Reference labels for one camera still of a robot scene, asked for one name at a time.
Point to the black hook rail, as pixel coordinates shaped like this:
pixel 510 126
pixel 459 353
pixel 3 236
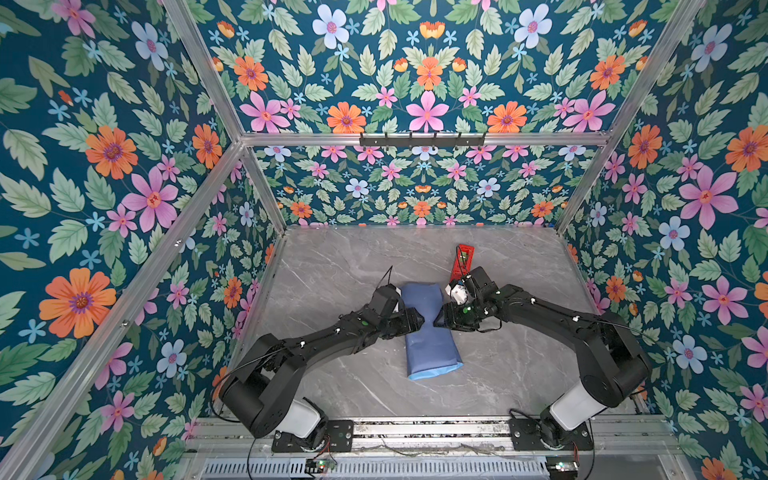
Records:
pixel 439 140

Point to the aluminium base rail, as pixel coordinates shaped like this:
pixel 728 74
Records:
pixel 497 434

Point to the aluminium corner frame post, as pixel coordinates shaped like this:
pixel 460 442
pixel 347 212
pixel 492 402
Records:
pixel 682 19
pixel 189 34

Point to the aluminium corner frame post right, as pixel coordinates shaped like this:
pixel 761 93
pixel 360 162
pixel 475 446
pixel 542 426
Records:
pixel 682 19

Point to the red tape dispenser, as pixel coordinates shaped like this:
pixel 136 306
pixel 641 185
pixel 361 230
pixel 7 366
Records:
pixel 462 262

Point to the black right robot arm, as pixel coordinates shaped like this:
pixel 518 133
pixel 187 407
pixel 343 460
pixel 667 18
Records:
pixel 610 360

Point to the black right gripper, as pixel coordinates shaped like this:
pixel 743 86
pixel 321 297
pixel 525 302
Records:
pixel 450 319

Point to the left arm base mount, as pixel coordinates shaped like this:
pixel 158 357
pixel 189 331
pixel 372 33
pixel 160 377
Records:
pixel 307 429

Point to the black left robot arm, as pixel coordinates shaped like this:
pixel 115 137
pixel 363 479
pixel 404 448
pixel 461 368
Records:
pixel 261 390

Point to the aluminium corner frame post left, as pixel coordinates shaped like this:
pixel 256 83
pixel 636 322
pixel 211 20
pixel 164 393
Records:
pixel 189 34

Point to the aluminium left side bar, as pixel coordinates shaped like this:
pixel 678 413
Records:
pixel 38 438

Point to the white vented cable duct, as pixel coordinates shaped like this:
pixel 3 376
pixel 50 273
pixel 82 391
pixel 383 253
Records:
pixel 376 468

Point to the aluminium horizontal back bar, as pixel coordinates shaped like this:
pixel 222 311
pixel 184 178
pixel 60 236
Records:
pixel 530 139

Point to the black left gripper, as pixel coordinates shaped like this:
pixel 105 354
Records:
pixel 409 325

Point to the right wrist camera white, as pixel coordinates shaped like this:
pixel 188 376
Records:
pixel 459 294

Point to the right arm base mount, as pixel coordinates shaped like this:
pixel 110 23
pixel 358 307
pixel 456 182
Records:
pixel 546 432

